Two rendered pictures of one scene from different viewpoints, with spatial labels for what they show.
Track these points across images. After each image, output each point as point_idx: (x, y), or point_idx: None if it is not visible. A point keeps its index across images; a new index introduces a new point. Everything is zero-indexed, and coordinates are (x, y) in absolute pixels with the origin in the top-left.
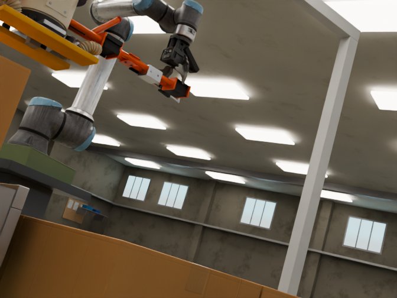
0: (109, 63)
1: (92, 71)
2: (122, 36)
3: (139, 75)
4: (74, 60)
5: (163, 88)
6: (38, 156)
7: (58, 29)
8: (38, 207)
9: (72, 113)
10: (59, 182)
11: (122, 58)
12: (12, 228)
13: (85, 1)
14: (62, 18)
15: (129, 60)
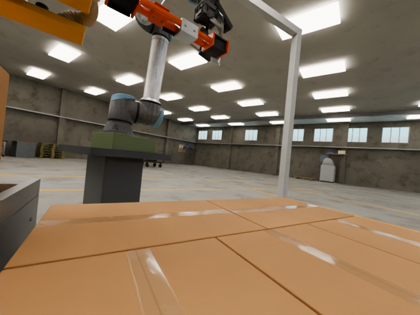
0: (161, 59)
1: (150, 67)
2: (165, 36)
3: (175, 34)
4: (67, 1)
5: (202, 49)
6: (121, 137)
7: None
8: (135, 172)
9: (144, 101)
10: (143, 154)
11: (149, 13)
12: None
13: None
14: None
15: (156, 10)
